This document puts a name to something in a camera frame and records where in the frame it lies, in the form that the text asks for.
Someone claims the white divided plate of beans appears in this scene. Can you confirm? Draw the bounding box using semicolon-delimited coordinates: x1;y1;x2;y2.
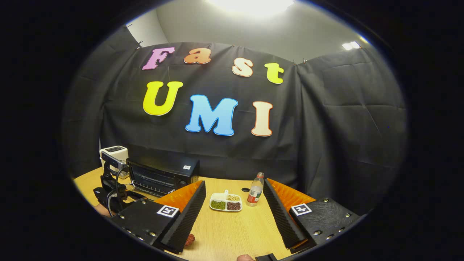
209;190;243;212

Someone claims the clear red label water bottle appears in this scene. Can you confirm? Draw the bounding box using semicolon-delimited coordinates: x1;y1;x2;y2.
246;172;265;207

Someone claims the black electric oven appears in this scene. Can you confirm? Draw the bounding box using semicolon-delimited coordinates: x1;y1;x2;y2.
125;156;200;199

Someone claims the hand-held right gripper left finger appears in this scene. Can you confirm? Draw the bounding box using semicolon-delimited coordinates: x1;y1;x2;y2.
109;180;207;254

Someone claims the large ceiling light panel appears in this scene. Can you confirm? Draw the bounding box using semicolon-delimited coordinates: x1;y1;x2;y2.
207;0;295;17

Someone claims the white toaster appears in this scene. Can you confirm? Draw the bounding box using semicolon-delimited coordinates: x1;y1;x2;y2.
99;146;129;163

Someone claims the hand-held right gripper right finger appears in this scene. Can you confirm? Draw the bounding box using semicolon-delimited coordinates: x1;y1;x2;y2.
263;178;362;251

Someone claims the black backdrop cloth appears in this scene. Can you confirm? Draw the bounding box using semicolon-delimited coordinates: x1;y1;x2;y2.
63;25;408;218

